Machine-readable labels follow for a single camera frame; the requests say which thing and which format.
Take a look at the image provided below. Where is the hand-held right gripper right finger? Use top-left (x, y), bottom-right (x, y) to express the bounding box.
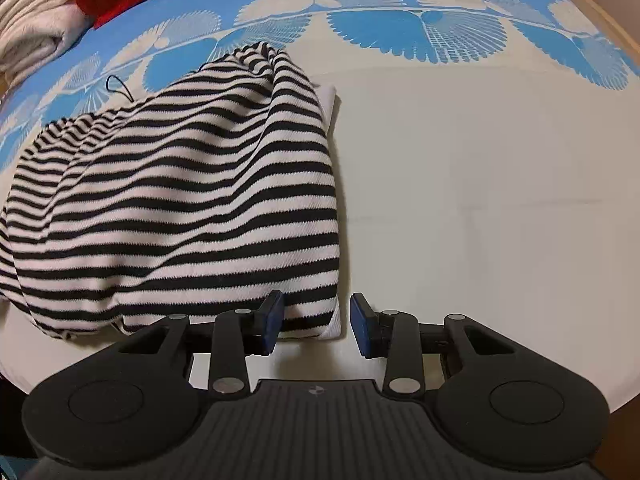
top-left (349, 292), bottom-right (532, 397)

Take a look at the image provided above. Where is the blue white printed bed sheet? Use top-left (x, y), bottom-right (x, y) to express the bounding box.
top-left (0, 0), bottom-right (640, 413)

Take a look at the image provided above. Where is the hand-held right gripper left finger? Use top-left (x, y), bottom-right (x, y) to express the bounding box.
top-left (117, 290), bottom-right (287, 397)

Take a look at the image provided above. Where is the white speckled folded quilt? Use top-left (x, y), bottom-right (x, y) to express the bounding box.
top-left (0, 0), bottom-right (95, 88)

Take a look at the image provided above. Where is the striped hooded top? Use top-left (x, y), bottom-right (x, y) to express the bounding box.
top-left (0, 42), bottom-right (347, 345)

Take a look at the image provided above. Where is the wooden bed frame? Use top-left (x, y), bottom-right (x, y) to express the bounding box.
top-left (520, 0), bottom-right (640, 68)

